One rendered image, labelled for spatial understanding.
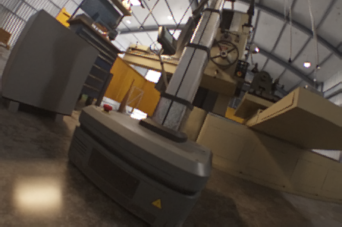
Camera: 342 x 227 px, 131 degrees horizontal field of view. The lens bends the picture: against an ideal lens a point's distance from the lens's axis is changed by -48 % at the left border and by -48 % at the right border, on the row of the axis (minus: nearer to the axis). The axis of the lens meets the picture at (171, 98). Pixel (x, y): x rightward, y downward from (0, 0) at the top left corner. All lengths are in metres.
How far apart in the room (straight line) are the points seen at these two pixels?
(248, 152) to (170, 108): 1.38
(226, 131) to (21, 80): 1.91
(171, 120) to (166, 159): 0.29
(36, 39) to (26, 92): 0.28
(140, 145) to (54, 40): 0.75
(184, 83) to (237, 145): 1.31
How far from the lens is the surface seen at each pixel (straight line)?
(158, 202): 0.44
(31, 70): 0.93
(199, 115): 1.87
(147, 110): 4.78
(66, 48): 0.98
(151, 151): 0.41
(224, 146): 1.83
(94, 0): 2.61
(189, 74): 0.70
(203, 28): 0.85
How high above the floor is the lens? 0.34
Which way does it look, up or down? 7 degrees up
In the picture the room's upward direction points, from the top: 23 degrees clockwise
